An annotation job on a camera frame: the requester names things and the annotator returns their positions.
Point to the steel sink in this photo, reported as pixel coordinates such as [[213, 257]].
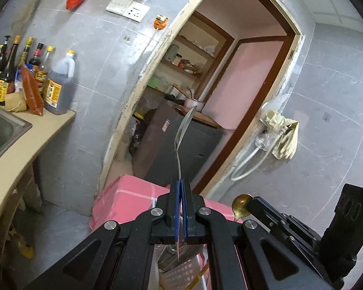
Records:
[[0, 130]]

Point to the metal pot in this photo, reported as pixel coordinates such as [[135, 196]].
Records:
[[195, 102]]

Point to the yellow-cap clear bottle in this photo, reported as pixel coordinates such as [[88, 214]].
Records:
[[44, 69]]

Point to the red-brown spice packet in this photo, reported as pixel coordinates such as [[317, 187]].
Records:
[[31, 93]]

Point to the small wall hook plate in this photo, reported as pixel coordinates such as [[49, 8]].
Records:
[[127, 38]]

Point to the cream rubber gloves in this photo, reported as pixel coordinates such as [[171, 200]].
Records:
[[282, 139]]

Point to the large dark oil jug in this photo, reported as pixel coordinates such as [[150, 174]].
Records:
[[59, 87]]

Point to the grey metal cabinet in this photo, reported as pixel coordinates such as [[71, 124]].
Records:
[[169, 151]]

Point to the white wall switch panel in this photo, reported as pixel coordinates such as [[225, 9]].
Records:
[[128, 7]]

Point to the worn door frame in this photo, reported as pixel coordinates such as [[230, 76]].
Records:
[[139, 75]]

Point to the wooden shelf unit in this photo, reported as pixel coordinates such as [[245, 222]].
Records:
[[196, 45]]

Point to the wooden cutting board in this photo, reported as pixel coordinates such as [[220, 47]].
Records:
[[205, 119]]

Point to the green canister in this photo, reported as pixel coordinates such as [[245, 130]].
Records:
[[172, 54]]

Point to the orange plug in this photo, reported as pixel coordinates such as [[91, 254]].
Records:
[[160, 22]]

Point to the metal spoon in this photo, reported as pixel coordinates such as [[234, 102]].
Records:
[[241, 204], [184, 127]]

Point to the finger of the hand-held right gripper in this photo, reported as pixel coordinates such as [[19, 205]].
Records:
[[269, 214]]

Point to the yellow-cap dark bottle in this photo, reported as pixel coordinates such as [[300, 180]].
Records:
[[25, 51]]

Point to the beige kitchen countertop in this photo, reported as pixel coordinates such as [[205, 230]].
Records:
[[27, 145]]

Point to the green box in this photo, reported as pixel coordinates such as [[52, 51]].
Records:
[[153, 83]]

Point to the pink checked tablecloth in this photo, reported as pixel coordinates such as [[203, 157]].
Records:
[[124, 196]]

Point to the yellow-label sauce bottle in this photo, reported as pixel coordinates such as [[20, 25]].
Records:
[[6, 81]]

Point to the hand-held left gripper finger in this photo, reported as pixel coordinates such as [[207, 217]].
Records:
[[178, 211], [184, 211]]

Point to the black-cap red-label bottle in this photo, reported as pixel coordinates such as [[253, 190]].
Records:
[[36, 56]]

